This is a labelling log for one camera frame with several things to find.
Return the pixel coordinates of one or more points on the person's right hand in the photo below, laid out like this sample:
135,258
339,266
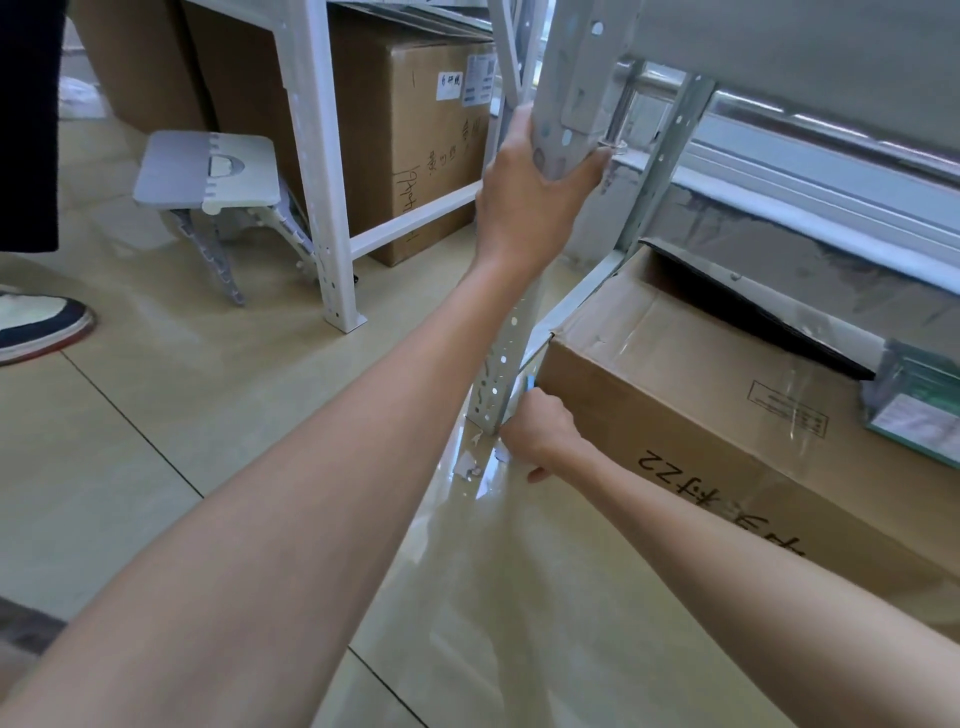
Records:
546,439

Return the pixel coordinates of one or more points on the person's left hand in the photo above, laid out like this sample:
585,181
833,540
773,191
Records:
517,210

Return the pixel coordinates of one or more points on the person's right thumb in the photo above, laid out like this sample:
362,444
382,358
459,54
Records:
541,474

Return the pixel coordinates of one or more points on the person's left thumb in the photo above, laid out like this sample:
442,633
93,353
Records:
586,169

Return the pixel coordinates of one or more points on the grey metal shelf rack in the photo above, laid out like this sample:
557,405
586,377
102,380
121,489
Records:
574,82

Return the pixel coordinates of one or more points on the person's right forearm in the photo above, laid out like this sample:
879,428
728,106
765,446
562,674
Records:
750,600

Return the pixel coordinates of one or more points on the person's left forearm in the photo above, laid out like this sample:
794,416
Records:
300,487

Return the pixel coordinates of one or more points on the large open cardboard box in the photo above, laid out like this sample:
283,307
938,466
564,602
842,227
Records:
675,405

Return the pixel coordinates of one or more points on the labelled cardboard box with handwriting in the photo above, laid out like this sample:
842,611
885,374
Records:
420,150

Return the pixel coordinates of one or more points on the silver metal railing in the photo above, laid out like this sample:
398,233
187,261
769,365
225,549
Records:
825,127

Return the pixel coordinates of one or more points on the white metal shelf rack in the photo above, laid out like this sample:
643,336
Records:
315,150

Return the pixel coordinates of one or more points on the plain brown cardboard box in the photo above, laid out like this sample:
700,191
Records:
240,82
135,60

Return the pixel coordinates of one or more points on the grey folding step stool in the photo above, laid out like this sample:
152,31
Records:
206,172

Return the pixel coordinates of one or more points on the green and white box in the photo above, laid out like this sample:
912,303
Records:
919,405

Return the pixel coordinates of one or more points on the white plastic bag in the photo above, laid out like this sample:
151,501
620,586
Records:
75,94

